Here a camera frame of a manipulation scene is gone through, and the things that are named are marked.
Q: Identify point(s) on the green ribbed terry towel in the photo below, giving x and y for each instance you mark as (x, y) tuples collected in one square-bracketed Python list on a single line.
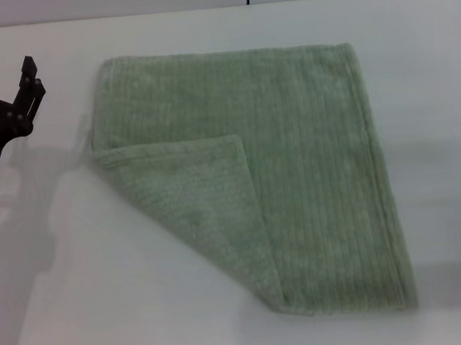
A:
[(280, 167)]

